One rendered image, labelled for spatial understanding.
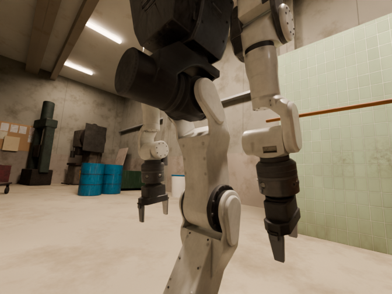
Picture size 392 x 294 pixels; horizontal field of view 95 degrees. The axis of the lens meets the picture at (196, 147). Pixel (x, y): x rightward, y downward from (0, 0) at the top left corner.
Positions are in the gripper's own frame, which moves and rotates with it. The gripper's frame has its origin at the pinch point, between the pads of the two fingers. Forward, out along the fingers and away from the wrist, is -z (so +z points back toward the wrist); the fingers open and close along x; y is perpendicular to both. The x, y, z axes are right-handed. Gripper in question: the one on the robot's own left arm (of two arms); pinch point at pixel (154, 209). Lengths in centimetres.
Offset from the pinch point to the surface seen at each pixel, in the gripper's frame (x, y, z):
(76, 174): 175, 826, -29
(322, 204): 227, -21, -45
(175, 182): 308, 348, -51
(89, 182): 119, 470, -34
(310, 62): 251, -17, 145
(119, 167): 203, 481, -2
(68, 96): 175, 948, 335
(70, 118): 185, 948, 229
